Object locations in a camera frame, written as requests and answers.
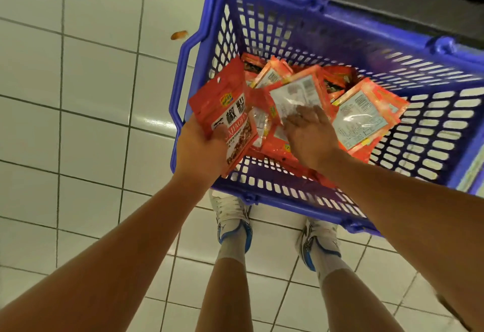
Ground person's right leg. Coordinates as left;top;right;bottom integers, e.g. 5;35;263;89
309;245;405;332

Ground person's leg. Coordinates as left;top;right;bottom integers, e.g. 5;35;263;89
195;226;254;332
309;245;405;332

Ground grey shoe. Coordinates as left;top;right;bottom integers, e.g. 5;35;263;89
209;189;254;253
296;218;343;272

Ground person's right forearm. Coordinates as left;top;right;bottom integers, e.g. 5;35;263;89
318;149;484;330

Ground person's left leg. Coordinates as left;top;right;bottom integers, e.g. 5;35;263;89
195;226;254;332

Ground pile of red seasoning packets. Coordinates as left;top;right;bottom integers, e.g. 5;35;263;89
240;52;411;187

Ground grey left shoe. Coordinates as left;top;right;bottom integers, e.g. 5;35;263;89
209;189;254;253

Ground blue plastic basket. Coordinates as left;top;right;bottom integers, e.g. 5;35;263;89
168;0;484;237

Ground grey right shoe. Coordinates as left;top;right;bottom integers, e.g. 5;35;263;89
296;218;343;272

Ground person's left hand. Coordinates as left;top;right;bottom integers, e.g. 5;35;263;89
175;116;231;190

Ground person's right hand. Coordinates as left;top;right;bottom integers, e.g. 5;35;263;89
283;105;345;172

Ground person's left forearm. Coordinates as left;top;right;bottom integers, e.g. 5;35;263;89
0;173;214;332

